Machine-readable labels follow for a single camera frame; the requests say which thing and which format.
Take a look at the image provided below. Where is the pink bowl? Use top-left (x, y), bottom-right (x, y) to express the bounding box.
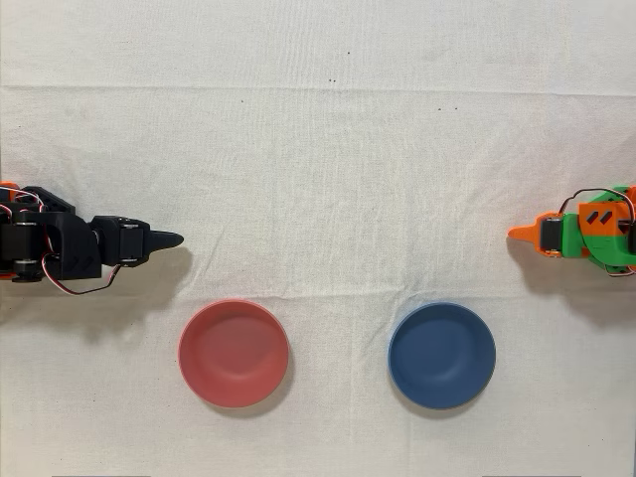
top-left (177, 298), bottom-right (291, 410)

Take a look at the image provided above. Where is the blue bowl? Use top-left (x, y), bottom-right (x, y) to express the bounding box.
top-left (387, 301), bottom-right (498, 411)

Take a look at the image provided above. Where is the white tablecloth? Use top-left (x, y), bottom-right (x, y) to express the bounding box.
top-left (0, 0), bottom-right (636, 477)

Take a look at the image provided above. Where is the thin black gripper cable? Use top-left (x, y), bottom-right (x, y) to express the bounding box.
top-left (42, 252), bottom-right (123, 296)

